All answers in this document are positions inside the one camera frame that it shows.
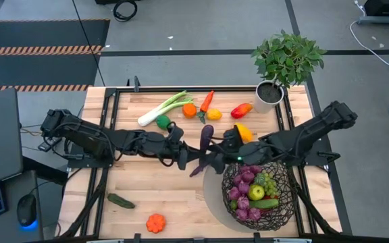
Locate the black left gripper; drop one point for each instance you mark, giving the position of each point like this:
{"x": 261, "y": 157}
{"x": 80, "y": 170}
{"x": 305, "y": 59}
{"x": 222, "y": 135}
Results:
{"x": 176, "y": 148}

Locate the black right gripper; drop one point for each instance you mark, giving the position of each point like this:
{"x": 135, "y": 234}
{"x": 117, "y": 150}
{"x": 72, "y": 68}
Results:
{"x": 238, "y": 152}

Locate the yellow lemon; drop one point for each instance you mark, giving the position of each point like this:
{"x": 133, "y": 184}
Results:
{"x": 214, "y": 114}

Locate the purple grape bunch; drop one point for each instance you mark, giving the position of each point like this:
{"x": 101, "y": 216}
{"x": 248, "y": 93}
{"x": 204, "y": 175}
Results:
{"x": 247, "y": 176}

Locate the orange fruit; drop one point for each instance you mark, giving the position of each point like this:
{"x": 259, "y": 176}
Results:
{"x": 189, "y": 110}

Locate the green lime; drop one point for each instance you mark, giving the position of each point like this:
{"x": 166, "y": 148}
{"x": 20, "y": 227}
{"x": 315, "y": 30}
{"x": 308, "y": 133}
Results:
{"x": 163, "y": 122}

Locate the red yellow mango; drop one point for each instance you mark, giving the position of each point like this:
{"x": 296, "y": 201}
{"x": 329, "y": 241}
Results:
{"x": 241, "y": 110}

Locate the orange carrot green leaves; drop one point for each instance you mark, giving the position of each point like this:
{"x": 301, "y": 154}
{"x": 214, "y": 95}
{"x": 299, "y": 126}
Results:
{"x": 207, "y": 101}

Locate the yellow green apple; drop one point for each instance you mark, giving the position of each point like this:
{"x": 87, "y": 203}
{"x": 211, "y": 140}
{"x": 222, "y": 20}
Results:
{"x": 256, "y": 192}

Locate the green white leek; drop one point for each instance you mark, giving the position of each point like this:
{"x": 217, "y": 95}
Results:
{"x": 150, "y": 116}

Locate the green grape bunch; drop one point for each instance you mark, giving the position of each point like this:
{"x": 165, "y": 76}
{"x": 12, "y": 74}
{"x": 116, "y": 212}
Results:
{"x": 270, "y": 185}

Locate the long light green cucumber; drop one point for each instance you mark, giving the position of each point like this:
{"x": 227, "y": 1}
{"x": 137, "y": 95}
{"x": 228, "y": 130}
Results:
{"x": 265, "y": 203}

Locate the orange pumpkin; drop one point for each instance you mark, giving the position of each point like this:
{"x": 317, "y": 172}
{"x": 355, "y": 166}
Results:
{"x": 155, "y": 223}

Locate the short dark green cucumber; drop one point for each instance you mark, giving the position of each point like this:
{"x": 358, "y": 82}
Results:
{"x": 120, "y": 200}

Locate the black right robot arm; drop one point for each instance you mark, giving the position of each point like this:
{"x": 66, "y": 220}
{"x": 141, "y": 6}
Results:
{"x": 309, "y": 131}

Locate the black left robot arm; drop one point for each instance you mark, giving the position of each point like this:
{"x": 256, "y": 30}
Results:
{"x": 90, "y": 138}

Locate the dark brown wicker basket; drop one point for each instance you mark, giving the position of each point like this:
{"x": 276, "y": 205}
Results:
{"x": 226, "y": 206}

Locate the grey round mat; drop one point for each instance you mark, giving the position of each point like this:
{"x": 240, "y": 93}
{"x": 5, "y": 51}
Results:
{"x": 213, "y": 195}

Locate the green potted plant white pot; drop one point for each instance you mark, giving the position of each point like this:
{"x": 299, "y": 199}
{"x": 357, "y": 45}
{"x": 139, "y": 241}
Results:
{"x": 287, "y": 59}

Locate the black power adapter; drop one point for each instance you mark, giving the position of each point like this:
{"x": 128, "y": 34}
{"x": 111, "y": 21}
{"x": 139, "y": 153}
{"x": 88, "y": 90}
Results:
{"x": 46, "y": 145}

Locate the black computer mouse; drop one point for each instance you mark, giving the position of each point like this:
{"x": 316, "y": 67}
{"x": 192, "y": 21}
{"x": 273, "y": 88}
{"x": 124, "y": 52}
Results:
{"x": 26, "y": 209}

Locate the black low desk top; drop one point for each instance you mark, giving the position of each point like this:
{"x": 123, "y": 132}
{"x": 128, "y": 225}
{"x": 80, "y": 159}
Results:
{"x": 12, "y": 184}

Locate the black hazard striped floor mat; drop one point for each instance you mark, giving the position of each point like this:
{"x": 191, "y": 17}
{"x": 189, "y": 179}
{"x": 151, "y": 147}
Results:
{"x": 39, "y": 33}

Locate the grey metal table leg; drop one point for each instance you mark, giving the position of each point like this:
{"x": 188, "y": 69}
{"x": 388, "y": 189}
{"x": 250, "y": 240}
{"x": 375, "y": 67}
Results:
{"x": 377, "y": 21}

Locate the black metal table frame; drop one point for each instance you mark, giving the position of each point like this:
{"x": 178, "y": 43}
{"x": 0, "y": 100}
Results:
{"x": 235, "y": 89}

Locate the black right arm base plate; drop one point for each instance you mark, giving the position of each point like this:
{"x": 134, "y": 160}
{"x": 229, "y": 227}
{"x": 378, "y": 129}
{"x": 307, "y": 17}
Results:
{"x": 312, "y": 163}

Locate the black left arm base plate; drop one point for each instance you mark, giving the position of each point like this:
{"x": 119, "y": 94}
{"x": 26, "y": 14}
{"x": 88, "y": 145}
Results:
{"x": 90, "y": 164}

